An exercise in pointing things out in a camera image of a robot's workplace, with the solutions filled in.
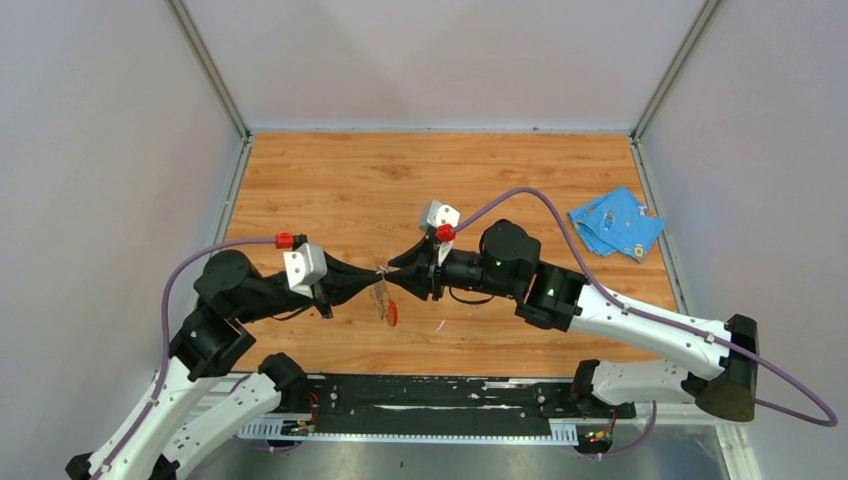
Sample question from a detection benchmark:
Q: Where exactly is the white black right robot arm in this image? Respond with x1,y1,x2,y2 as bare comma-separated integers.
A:
385,220,758,422

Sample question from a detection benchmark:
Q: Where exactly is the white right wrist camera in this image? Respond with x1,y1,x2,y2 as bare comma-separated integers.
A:
419,200,461,266

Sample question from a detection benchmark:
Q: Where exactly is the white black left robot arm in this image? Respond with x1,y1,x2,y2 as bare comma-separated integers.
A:
65,236,381,479

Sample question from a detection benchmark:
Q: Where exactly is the keyring holder with red handle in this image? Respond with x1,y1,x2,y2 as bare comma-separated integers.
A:
370,265,399,328

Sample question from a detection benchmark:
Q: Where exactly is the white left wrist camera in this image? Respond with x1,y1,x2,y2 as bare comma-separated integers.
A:
283,243,328,298

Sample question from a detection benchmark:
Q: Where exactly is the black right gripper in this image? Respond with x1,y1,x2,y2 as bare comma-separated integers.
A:
385,236,518,302

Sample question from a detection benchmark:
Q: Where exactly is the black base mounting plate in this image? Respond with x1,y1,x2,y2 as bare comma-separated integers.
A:
279,373,636,436

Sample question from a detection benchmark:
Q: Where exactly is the blue patterned cloth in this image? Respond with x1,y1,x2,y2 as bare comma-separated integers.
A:
568,186,666,263

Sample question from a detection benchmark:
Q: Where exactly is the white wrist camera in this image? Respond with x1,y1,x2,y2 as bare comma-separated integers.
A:
283,243,328,298
419,200,461,266

